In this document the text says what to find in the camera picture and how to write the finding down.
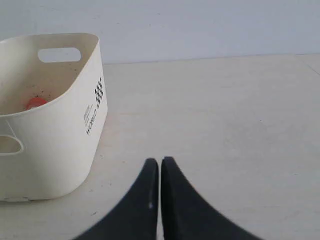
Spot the orange cap tube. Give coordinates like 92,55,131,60
25,96,47,110

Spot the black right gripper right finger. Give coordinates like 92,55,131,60
161,156,258,240

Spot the small cream plastic bin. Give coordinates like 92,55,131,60
0,33,108,202

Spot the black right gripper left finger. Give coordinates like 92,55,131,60
77,158,159,240

